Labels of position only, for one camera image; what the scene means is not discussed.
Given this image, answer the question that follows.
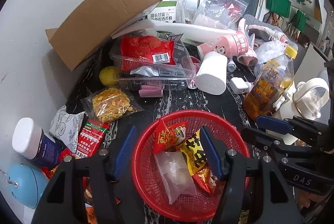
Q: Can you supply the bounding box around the clear plastic tray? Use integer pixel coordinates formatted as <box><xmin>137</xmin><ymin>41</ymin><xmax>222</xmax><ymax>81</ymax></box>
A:
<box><xmin>109</xmin><ymin>34</ymin><xmax>196</xmax><ymax>90</ymax></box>

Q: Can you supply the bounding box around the yellow snack clear bag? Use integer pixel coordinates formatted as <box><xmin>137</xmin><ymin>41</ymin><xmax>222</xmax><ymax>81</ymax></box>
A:
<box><xmin>80</xmin><ymin>87</ymin><xmax>143</xmax><ymax>123</ymax></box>

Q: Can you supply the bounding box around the red orange snack packet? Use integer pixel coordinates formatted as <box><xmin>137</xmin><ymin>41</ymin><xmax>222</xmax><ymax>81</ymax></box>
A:
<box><xmin>153</xmin><ymin>119</ymin><xmax>189</xmax><ymax>154</ymax></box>

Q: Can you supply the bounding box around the pink panda paper cup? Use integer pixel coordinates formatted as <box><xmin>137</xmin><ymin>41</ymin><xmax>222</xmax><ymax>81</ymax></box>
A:
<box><xmin>197</xmin><ymin>31</ymin><xmax>249</xmax><ymax>59</ymax></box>

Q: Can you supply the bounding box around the red packets pile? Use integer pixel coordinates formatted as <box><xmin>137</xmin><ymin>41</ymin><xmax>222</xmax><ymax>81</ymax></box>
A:
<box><xmin>41</xmin><ymin>112</ymin><xmax>109</xmax><ymax>179</ymax></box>

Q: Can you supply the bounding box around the white cylinder roll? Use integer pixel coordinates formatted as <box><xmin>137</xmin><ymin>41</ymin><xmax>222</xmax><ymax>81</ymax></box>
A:
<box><xmin>196</xmin><ymin>51</ymin><xmax>228</xmax><ymax>95</ymax></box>

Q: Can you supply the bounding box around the white cap blue jar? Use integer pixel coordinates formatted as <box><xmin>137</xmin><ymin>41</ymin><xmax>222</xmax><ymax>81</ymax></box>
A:
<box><xmin>12</xmin><ymin>118</ymin><xmax>61</xmax><ymax>169</ymax></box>

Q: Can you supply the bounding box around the blue robot figure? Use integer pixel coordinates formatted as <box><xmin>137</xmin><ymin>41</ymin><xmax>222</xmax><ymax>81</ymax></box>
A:
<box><xmin>1</xmin><ymin>163</ymin><xmax>49</xmax><ymax>209</ymax></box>

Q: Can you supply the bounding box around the yellow black snack bag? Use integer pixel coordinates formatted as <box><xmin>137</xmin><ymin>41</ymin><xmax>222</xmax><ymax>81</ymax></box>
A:
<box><xmin>177</xmin><ymin>130</ymin><xmax>207</xmax><ymax>176</ymax></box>

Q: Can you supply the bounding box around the clear plastic zip bag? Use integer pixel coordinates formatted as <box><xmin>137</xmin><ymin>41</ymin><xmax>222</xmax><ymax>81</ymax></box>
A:
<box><xmin>154</xmin><ymin>151</ymin><xmax>196</xmax><ymax>204</ymax></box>

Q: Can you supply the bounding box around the orange drink bottle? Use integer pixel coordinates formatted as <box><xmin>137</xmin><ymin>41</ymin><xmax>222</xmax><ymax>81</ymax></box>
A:
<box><xmin>243</xmin><ymin>45</ymin><xmax>297</xmax><ymax>120</ymax></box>

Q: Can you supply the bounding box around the red plastic basket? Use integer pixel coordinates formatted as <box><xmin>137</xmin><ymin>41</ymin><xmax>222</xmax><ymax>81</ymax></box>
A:
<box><xmin>131</xmin><ymin>109</ymin><xmax>252</xmax><ymax>223</ymax></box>

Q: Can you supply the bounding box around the cardboard box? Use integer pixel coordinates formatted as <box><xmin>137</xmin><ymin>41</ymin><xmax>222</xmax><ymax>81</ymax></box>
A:
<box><xmin>45</xmin><ymin>0</ymin><xmax>162</xmax><ymax>71</ymax></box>

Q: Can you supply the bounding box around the red bag in tray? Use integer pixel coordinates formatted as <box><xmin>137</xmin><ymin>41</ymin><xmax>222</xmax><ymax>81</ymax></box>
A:
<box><xmin>120</xmin><ymin>36</ymin><xmax>176</xmax><ymax>71</ymax></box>

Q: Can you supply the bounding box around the yellow lemon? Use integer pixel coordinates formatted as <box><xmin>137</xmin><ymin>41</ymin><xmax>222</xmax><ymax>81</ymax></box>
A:
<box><xmin>99</xmin><ymin>66</ymin><xmax>119</xmax><ymax>87</ymax></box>

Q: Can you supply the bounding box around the green tote bag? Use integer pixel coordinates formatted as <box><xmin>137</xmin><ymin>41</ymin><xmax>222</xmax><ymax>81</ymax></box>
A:
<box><xmin>266</xmin><ymin>0</ymin><xmax>291</xmax><ymax>18</ymax></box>

